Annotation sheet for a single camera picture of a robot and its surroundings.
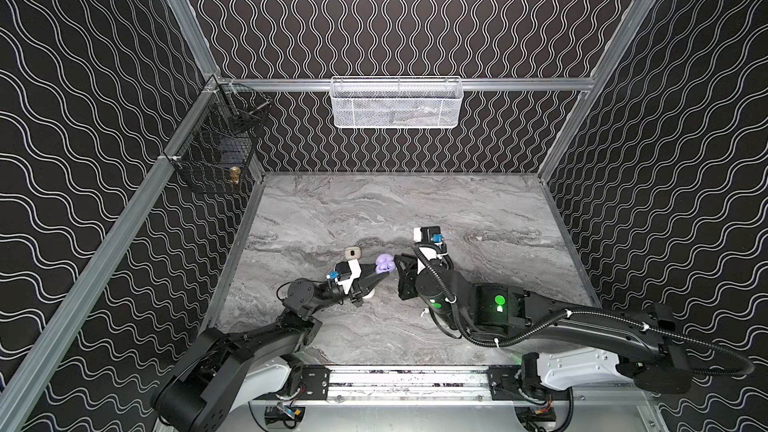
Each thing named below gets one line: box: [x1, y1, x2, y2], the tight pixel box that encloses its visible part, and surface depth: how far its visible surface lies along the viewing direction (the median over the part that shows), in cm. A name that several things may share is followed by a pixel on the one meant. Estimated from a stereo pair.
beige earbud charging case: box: [345, 246, 361, 260], surface depth 99 cm
